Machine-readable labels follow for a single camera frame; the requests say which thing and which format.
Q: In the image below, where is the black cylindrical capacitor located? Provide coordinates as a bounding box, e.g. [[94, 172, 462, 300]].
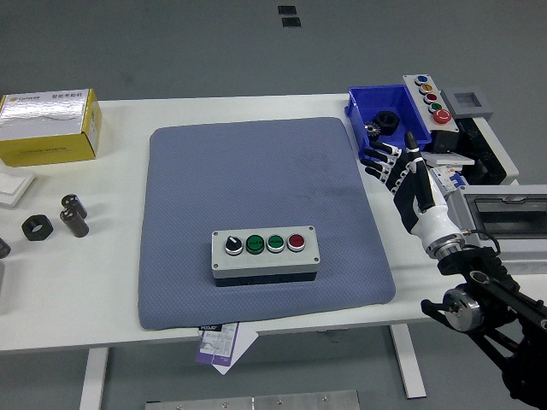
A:
[[59, 207, 91, 238], [61, 193, 89, 219]]

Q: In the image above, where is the large black hex nut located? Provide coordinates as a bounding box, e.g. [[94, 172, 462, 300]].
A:
[[373, 110, 401, 137], [21, 214, 55, 242]]

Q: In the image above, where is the purple white product tag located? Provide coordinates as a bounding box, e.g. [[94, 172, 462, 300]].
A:
[[195, 322, 240, 367]]

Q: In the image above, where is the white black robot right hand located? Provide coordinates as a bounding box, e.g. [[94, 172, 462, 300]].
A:
[[361, 131, 465, 254]]

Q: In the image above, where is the grey five-button control box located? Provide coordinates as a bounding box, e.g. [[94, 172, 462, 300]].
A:
[[403, 73, 462, 154]]

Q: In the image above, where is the black and white rail device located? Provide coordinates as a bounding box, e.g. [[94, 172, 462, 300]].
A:
[[455, 115, 521, 185]]

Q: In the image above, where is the white wall switch panel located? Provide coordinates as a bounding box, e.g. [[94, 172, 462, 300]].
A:
[[421, 149, 475, 168]]

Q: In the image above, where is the white table leg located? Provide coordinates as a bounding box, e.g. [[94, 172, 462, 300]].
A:
[[79, 348, 110, 410], [389, 325, 427, 400]]

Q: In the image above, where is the grey four-button control box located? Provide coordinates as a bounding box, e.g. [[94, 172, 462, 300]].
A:
[[210, 225, 321, 288]]

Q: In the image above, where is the white card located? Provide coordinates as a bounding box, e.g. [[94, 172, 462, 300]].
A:
[[212, 327, 260, 376]]

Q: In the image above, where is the grey square frame box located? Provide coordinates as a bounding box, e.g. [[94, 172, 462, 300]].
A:
[[439, 87, 495, 120]]

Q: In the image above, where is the blue-grey fabric mat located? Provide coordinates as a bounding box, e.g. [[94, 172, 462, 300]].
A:
[[137, 117, 397, 331]]

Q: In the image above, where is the yellow cardboard box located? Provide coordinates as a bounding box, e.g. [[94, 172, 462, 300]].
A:
[[0, 88, 103, 167]]

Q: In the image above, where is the small metal gear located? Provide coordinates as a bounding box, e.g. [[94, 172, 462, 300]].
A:
[[363, 120, 383, 144]]

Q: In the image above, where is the grey metal base plate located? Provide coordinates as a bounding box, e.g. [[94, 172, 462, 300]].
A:
[[144, 389, 360, 410]]

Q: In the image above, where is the grey distribution box clear lid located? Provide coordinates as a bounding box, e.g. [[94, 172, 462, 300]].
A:
[[444, 184, 547, 274]]

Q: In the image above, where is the blue plastic bin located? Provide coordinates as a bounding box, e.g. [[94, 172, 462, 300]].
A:
[[344, 84, 432, 165]]

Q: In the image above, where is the white circuit breaker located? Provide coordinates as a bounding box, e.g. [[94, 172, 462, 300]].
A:
[[428, 165, 469, 196]]

